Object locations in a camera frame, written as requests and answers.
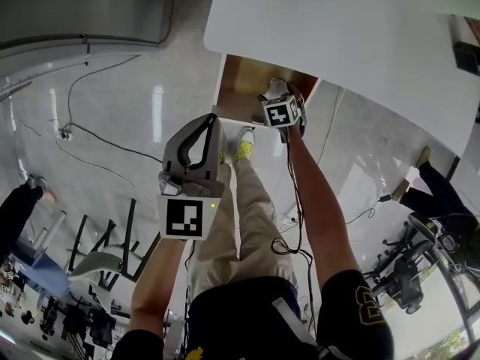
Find grey chair with black legs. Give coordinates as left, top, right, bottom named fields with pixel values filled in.
left=66, top=196, right=163, bottom=289

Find black office chair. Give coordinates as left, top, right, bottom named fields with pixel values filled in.
left=362, top=211, right=453, bottom=316

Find white desk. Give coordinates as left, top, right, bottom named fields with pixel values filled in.
left=202, top=0, right=480, bottom=161

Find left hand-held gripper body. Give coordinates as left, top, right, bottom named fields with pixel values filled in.
left=155, top=164, right=226, bottom=242

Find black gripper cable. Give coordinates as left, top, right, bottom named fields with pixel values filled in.
left=270, top=133, right=317, bottom=328

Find person's right shoe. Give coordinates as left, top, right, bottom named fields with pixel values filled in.
left=233, top=126, right=257, bottom=161

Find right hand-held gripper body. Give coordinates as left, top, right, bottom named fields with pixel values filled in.
left=256, top=84, right=309, bottom=145

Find grey metal cabinet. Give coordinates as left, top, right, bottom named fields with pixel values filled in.
left=0, top=0, right=178, bottom=59

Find person's right forearm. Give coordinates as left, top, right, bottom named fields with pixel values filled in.
left=286, top=124, right=362, bottom=298

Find white wooden drawer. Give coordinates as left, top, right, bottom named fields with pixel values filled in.
left=211, top=53, right=323, bottom=128

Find black floor cable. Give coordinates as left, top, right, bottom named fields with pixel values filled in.
left=61, top=53, right=165, bottom=165

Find person's dark shirt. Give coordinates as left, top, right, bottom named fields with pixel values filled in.
left=121, top=269, right=395, bottom=360

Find white hanging cable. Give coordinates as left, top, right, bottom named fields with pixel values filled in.
left=316, top=86, right=346, bottom=164

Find person's left forearm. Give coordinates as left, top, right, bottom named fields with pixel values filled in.
left=128, top=235, right=197, bottom=338

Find blue box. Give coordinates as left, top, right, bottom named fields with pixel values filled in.
left=14, top=251, right=72, bottom=300

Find person's beige trousers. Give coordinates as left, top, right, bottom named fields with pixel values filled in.
left=186, top=158, right=300, bottom=309

